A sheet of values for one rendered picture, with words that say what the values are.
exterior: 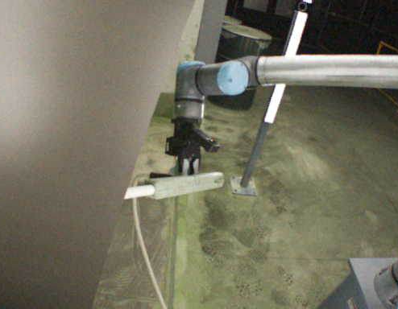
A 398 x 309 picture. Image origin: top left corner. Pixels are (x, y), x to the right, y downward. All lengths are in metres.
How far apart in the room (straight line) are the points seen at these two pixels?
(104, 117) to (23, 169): 0.14
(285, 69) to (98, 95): 0.62
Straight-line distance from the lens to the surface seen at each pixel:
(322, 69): 0.82
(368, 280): 1.19
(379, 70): 0.79
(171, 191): 0.75
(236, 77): 0.79
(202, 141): 0.82
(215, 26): 2.51
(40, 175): 0.41
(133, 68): 0.31
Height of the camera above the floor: 1.42
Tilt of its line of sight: 35 degrees down
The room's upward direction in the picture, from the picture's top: 12 degrees clockwise
